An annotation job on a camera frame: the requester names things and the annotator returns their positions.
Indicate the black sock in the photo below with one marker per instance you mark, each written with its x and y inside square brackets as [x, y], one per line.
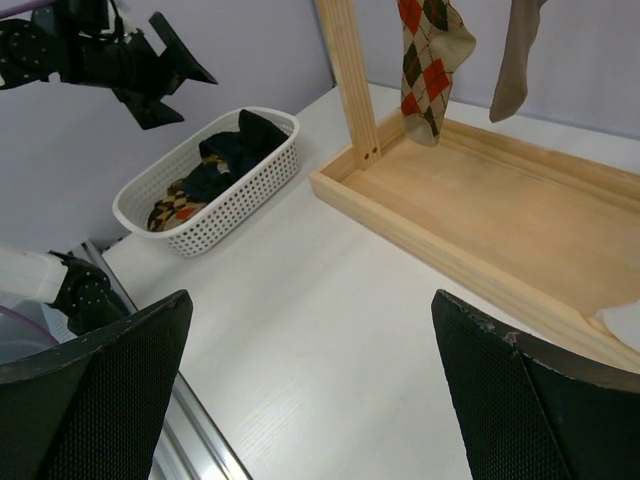
[258, 136]

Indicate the orange green argyle sock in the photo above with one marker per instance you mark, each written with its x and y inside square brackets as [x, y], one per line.
[173, 210]

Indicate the white hanging cloth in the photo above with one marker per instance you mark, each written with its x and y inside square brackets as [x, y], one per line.
[623, 322]

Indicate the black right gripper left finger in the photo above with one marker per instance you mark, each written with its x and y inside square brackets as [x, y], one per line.
[94, 407]

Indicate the dark navy sock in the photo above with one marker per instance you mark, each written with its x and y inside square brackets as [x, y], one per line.
[207, 182]

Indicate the navy patterned sock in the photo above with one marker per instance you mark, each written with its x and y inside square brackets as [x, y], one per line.
[224, 154]

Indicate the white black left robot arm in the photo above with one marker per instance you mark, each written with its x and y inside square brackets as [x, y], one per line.
[34, 47]

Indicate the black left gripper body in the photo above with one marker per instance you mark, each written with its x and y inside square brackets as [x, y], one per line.
[133, 67]

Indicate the white perforated plastic basket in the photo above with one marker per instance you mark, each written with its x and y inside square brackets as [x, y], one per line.
[134, 202]

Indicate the wooden clothes rack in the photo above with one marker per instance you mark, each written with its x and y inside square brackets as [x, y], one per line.
[549, 238]

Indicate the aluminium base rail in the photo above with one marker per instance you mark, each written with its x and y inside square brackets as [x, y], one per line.
[191, 445]

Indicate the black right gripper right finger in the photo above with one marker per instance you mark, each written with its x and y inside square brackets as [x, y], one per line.
[528, 409]

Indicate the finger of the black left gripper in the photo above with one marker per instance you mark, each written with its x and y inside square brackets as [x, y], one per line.
[177, 57]
[149, 113]

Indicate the brown striped beige sock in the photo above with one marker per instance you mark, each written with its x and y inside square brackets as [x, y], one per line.
[511, 89]

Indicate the brown argyle hanging sock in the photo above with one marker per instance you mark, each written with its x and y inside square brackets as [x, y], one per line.
[435, 44]

